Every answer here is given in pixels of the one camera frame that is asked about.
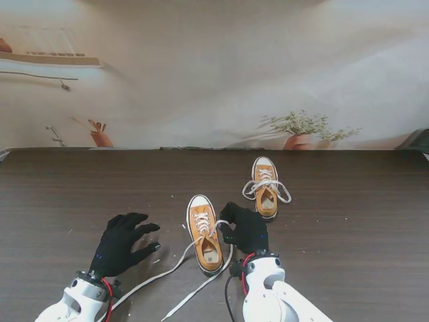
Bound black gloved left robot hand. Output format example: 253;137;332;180
88;213;162;279

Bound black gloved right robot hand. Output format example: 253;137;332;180
219;202;269;255

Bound yellow canvas sneaker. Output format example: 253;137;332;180
186;194;225;276
251;156;279;222

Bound orange sneaker with laces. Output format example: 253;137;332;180
103;211;235;322

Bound white shoelace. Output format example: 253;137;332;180
241;169;292;204

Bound green plant in terracotta pot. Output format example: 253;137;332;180
259;110;363;151

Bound terracotta pot with wooden utensils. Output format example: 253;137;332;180
72;116;115;148

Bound metal tap fixture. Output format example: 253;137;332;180
46;125;67;148

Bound red and black arm cables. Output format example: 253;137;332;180
100;277;123;322
224;253;257;322

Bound metal wall rail with hook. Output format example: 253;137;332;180
0;70;78;91

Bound wooden wall shelf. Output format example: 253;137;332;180
0;50;105;68

